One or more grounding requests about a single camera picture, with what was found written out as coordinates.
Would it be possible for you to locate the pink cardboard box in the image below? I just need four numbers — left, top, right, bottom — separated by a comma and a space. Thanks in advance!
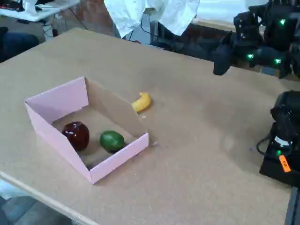
24, 75, 150, 185

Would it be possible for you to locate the yellow toy banana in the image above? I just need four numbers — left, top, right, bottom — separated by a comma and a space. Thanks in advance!
131, 92, 152, 113

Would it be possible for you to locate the black cable at arm foot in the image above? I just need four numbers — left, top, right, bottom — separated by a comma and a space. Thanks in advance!
256, 137, 272, 157

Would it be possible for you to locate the person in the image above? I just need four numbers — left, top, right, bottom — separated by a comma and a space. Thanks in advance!
0, 27, 40, 63

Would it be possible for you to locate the white crumpled sheet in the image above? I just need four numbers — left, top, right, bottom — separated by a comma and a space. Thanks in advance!
103, 0, 201, 38

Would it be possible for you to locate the dark red toy fruit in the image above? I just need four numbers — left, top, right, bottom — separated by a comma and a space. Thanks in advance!
61, 121, 90, 152

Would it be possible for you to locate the wooden workbench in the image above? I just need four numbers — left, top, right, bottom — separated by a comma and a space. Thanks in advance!
191, 17, 238, 33

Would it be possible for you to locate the round green toy fruit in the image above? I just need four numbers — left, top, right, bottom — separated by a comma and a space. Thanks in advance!
99, 130, 125, 152

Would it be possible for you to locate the dark metal stand post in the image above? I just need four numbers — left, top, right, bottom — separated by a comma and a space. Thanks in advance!
285, 186, 300, 225

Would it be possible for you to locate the white desk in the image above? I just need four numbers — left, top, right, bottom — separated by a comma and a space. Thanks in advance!
0, 0, 81, 23

